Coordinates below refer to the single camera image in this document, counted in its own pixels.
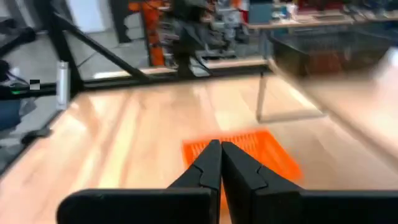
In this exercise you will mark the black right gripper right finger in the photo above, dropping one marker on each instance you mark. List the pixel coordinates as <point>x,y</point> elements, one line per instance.
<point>264,202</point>

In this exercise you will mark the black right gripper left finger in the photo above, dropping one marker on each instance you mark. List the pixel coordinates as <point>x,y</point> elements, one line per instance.
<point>186,202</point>

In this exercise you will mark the orange slotted plastic basket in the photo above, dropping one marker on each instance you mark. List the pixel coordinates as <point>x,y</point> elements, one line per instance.
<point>267,149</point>

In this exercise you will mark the black slotted plastic basket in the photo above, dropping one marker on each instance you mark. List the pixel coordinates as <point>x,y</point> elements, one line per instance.
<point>326,49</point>

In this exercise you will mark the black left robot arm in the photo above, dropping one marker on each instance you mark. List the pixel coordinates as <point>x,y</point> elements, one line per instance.
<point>189,40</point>

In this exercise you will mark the storage rack with red bins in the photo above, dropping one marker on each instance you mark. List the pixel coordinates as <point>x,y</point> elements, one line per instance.
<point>152,37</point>

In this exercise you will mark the black device with green light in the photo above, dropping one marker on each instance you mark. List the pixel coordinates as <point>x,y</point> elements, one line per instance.
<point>18,90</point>

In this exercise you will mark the silver frame bracket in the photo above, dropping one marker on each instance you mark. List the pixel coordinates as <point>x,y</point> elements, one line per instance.
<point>63,84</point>

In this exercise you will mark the black table frame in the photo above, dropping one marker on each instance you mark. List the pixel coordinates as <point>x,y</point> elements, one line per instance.
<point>63,46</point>

